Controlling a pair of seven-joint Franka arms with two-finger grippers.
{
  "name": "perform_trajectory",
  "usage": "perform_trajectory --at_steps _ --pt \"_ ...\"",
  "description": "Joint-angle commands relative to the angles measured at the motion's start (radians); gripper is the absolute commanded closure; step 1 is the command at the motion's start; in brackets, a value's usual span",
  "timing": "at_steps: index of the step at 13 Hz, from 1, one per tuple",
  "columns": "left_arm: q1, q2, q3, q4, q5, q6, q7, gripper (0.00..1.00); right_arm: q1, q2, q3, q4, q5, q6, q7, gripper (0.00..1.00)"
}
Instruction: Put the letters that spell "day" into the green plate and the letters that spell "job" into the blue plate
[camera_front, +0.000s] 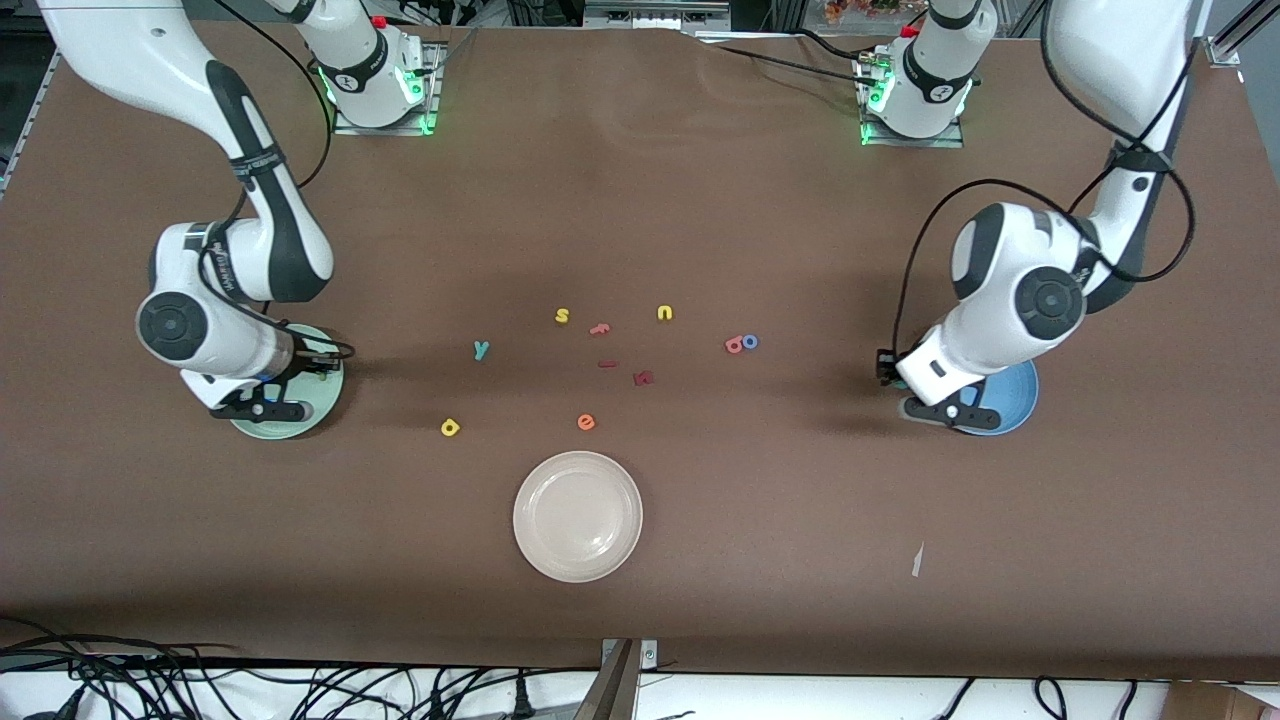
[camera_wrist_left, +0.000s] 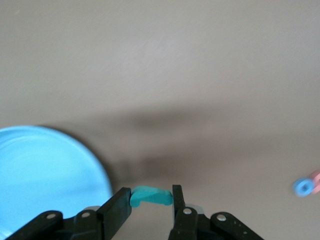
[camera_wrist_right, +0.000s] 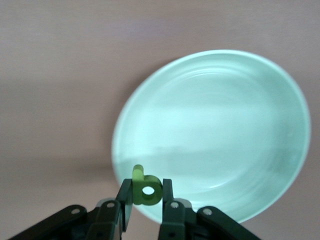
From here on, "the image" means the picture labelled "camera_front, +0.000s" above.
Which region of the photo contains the green plate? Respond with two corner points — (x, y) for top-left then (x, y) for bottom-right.
(230, 323), (345, 441)

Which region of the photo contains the blue plate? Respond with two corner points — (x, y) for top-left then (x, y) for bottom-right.
(955, 358), (1040, 437)

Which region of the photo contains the beige plate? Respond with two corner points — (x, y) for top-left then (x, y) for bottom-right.
(512, 450), (644, 584)

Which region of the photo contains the orange decorative object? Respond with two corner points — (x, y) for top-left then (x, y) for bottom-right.
(825, 0), (921, 23)

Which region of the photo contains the cardboard box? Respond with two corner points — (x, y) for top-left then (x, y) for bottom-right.
(1163, 680), (1280, 720)

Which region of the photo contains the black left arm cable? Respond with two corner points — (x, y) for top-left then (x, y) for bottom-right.
(890, 0), (1198, 351)

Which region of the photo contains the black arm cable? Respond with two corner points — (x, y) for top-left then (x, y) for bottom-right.
(890, 0), (1198, 351)
(210, 0), (336, 191)

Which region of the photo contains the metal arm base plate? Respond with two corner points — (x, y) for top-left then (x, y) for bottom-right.
(333, 42), (441, 136)
(858, 50), (966, 149)

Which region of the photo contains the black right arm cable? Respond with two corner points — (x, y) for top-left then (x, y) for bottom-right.
(210, 0), (336, 191)

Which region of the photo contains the tangled black floor cable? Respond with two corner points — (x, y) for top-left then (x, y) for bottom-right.
(0, 618), (501, 720)

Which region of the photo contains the black tabletop cable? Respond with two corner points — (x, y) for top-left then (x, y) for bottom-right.
(700, 30), (873, 86)

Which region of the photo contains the metal corner bracket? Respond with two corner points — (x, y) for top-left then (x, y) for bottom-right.
(600, 638), (659, 673)

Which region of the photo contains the metal frame device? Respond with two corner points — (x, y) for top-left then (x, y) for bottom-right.
(583, 0), (733, 31)

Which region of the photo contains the grey metal post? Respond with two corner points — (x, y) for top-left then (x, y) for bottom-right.
(572, 640), (641, 720)

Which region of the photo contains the aluminium frame profile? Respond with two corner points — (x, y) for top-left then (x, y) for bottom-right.
(1203, 0), (1259, 67)

